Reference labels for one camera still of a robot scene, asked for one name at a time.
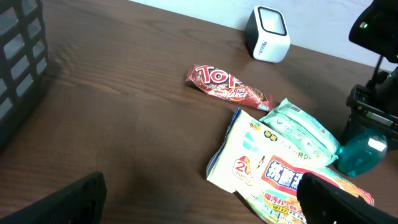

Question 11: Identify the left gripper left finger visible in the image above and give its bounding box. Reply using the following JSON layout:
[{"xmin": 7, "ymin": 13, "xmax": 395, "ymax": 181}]
[{"xmin": 1, "ymin": 171, "xmax": 107, "ymax": 224}]

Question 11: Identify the grey plastic basket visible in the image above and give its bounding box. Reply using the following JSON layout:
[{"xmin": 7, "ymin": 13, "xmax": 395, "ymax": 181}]
[{"xmin": 1, "ymin": 0, "xmax": 49, "ymax": 148}]

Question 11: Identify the red Top chocolate bar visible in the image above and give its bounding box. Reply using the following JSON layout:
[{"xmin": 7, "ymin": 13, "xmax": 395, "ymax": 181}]
[{"xmin": 186, "ymin": 65, "xmax": 273, "ymax": 112}]

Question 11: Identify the light teal wipes pack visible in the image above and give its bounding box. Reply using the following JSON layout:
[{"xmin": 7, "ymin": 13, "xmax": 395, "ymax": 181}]
[{"xmin": 260, "ymin": 99, "xmax": 340, "ymax": 167}]

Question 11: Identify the teal mouthwash bottle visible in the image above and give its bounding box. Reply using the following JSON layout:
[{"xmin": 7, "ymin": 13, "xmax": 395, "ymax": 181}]
[{"xmin": 334, "ymin": 129, "xmax": 388, "ymax": 177}]

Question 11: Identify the yellow chips bag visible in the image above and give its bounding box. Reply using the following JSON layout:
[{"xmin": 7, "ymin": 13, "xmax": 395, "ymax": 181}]
[{"xmin": 206, "ymin": 108, "xmax": 374, "ymax": 223}]

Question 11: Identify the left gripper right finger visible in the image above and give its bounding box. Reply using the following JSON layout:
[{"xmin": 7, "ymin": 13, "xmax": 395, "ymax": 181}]
[{"xmin": 297, "ymin": 172, "xmax": 397, "ymax": 224}]

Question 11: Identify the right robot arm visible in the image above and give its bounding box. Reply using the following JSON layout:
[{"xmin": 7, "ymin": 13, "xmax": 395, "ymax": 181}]
[{"xmin": 340, "ymin": 0, "xmax": 397, "ymax": 151}]

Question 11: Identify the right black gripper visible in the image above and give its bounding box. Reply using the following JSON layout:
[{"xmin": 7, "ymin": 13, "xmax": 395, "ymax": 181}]
[{"xmin": 340, "ymin": 70, "xmax": 397, "ymax": 146}]

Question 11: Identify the white barcode scanner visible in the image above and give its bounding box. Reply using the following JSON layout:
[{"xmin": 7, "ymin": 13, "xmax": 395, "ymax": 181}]
[{"xmin": 245, "ymin": 6, "xmax": 290, "ymax": 63}]

